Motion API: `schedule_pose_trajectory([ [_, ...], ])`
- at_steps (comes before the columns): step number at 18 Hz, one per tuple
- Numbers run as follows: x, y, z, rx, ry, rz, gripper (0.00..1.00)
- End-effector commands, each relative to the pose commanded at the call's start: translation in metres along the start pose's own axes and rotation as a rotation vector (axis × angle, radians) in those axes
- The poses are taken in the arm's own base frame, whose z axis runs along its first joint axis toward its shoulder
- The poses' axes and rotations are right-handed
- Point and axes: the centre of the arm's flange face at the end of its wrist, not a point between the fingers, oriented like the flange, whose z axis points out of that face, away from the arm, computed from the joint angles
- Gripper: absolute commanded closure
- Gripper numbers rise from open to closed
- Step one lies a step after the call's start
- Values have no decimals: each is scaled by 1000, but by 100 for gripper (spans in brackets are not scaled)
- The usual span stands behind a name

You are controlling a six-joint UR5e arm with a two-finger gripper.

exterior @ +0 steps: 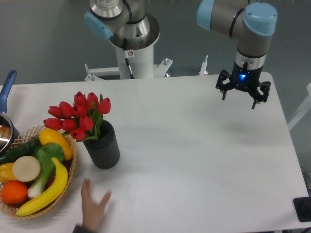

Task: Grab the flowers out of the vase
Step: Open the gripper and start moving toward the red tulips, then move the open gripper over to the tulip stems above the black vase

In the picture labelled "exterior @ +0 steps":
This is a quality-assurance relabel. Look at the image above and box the red tulip bouquet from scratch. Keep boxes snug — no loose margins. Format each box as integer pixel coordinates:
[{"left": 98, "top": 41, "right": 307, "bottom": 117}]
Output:
[{"left": 43, "top": 91, "right": 111, "bottom": 141}]

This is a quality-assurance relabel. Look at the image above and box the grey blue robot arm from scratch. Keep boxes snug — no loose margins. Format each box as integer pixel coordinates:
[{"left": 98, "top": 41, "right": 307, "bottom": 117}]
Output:
[{"left": 84, "top": 0, "right": 277, "bottom": 104}]

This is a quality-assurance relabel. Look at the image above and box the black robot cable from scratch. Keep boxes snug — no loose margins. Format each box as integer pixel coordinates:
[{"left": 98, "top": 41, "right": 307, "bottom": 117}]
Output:
[{"left": 122, "top": 38, "right": 136, "bottom": 80}]

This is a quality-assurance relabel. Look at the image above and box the beige round disc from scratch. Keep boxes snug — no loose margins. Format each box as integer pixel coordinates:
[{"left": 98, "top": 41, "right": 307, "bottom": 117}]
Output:
[{"left": 12, "top": 156, "right": 41, "bottom": 182}]

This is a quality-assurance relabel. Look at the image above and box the yellow plastic lemon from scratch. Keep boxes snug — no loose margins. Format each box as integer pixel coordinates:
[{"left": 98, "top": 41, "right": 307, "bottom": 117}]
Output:
[{"left": 39, "top": 128, "right": 73, "bottom": 161}]

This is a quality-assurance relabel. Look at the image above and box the bare human hand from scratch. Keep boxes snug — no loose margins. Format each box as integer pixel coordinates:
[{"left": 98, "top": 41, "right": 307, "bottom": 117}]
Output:
[{"left": 81, "top": 179, "right": 112, "bottom": 232}]

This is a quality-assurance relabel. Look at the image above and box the yellow plastic banana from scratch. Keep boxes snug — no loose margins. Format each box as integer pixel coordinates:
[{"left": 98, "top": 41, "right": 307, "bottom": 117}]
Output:
[{"left": 16, "top": 157, "right": 68, "bottom": 216}]

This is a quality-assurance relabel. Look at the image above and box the white frame at right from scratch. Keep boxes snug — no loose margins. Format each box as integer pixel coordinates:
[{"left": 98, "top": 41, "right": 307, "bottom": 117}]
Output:
[{"left": 287, "top": 83, "right": 311, "bottom": 131}]

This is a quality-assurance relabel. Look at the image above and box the green plastic bok choy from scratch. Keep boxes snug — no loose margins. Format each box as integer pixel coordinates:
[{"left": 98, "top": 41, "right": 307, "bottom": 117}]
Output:
[{"left": 28, "top": 143, "right": 64, "bottom": 199}]

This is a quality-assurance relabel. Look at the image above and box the green plastic cucumber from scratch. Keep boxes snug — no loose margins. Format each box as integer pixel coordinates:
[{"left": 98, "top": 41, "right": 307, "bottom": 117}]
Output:
[{"left": 0, "top": 137, "right": 41, "bottom": 165}]

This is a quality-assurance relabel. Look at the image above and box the yellow plastic pepper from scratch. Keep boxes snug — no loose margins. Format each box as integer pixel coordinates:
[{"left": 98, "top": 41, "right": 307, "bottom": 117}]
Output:
[{"left": 0, "top": 163, "right": 17, "bottom": 183}]

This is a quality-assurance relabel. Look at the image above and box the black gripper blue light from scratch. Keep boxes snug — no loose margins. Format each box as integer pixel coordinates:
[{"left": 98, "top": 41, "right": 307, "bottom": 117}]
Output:
[{"left": 215, "top": 63, "right": 271, "bottom": 110}]

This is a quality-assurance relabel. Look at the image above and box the dark grey ribbed vase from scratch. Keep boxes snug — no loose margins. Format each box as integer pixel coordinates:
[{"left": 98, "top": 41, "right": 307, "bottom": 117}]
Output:
[{"left": 83, "top": 120, "right": 120, "bottom": 169}]

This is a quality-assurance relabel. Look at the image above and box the woven wicker basket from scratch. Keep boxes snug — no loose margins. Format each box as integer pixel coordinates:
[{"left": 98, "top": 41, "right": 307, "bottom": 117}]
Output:
[{"left": 0, "top": 126, "right": 77, "bottom": 219}]

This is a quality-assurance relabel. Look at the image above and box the orange plastic orange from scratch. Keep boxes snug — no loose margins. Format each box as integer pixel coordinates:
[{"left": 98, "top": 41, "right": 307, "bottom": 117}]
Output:
[{"left": 0, "top": 181, "right": 28, "bottom": 204}]

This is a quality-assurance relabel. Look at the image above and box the blue handled saucepan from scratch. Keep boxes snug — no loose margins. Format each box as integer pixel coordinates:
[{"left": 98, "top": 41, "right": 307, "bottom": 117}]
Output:
[{"left": 0, "top": 70, "right": 19, "bottom": 156}]

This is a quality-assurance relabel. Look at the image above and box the white metal base frame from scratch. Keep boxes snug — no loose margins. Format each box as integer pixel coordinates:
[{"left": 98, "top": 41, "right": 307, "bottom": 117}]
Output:
[{"left": 85, "top": 55, "right": 208, "bottom": 81}]

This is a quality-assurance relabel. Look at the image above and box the black device at edge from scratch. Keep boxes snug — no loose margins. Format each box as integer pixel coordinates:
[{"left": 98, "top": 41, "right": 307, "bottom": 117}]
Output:
[{"left": 293, "top": 197, "right": 311, "bottom": 222}]

